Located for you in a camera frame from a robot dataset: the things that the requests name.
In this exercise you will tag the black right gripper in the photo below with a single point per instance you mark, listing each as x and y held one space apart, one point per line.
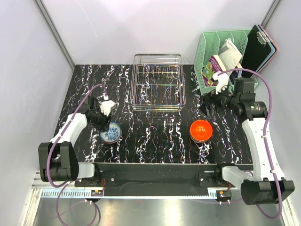
211 97

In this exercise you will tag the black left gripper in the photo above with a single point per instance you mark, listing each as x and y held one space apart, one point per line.
104 125

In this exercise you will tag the blue white patterned bowl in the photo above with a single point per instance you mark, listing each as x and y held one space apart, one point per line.
113 134

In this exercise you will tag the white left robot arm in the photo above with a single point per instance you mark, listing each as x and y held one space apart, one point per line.
57 159

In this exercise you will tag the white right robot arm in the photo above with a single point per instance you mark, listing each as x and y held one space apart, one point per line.
267 184

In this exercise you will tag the orange glossy bowl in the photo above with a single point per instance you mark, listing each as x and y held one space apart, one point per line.
201 131

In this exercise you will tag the dark blue book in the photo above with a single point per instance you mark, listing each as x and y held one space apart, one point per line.
236 73

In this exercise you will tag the purple green book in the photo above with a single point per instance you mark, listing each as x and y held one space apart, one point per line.
214 64

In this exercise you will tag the white padded envelope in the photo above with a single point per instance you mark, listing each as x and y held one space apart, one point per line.
229 54

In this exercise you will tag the black marble pattern mat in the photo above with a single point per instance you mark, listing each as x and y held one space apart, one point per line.
152 137

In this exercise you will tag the black clipboard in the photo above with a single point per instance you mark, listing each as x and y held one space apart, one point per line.
254 52

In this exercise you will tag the pink blue clipboards stack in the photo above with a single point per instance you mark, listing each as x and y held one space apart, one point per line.
270 46

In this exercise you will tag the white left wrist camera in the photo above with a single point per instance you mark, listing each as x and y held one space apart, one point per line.
107 107

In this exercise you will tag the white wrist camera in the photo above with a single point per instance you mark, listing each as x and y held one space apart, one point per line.
222 80
107 107

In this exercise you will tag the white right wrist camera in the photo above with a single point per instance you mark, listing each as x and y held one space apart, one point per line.
222 80

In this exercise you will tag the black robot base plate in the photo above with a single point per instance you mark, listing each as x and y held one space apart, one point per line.
155 180

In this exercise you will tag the chrome wire dish rack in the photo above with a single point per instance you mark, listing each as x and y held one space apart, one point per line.
158 83

